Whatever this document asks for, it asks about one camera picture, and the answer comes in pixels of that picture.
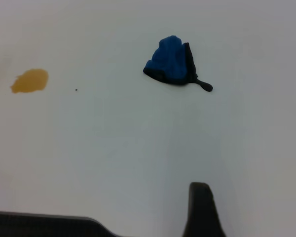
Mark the blue and black cloth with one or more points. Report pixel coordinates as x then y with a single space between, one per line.
170 59

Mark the black textured base mat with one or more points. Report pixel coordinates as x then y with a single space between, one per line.
27 224

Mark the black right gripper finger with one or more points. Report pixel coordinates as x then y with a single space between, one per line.
202 214

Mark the brown coffee spill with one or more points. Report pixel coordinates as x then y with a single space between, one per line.
29 80

